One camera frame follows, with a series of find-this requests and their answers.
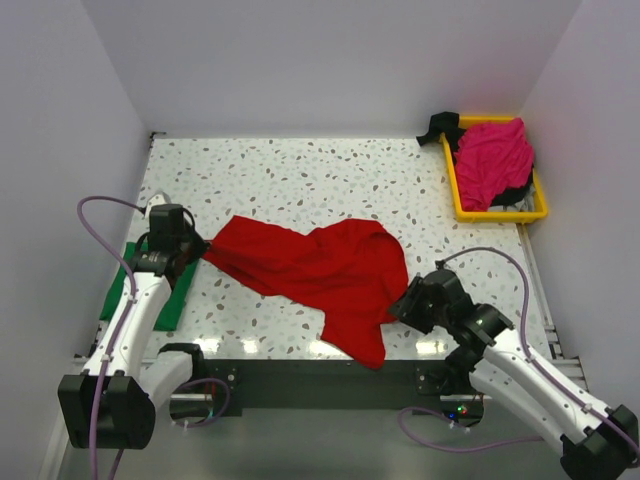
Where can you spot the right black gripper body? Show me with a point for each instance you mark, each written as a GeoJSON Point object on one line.
{"type": "Point", "coordinates": [428, 315]}

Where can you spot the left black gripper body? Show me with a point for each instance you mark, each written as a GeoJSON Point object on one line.
{"type": "Point", "coordinates": [183, 241]}

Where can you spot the red t shirt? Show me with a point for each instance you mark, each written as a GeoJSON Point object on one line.
{"type": "Point", "coordinates": [352, 271]}

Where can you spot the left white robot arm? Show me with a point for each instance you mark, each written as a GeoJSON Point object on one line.
{"type": "Point", "coordinates": [113, 401]}

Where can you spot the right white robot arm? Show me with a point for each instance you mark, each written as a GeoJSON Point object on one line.
{"type": "Point", "coordinates": [594, 440]}

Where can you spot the folded green t shirt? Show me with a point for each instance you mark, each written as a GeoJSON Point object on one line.
{"type": "Point", "coordinates": [169, 317]}

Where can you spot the yellow plastic bin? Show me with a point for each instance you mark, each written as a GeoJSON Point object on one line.
{"type": "Point", "coordinates": [495, 214]}

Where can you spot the grey cloth in bin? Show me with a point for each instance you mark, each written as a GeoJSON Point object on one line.
{"type": "Point", "coordinates": [527, 204]}

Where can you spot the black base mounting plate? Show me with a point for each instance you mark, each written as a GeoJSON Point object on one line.
{"type": "Point", "coordinates": [329, 385]}

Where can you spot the pink t shirt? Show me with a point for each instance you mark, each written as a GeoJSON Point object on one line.
{"type": "Point", "coordinates": [493, 164]}

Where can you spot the black t shirt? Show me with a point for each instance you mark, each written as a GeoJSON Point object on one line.
{"type": "Point", "coordinates": [444, 123]}

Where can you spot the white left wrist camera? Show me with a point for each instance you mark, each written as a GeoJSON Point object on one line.
{"type": "Point", "coordinates": [158, 199]}

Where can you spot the aluminium rail frame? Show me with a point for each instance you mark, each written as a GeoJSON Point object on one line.
{"type": "Point", "coordinates": [569, 366]}

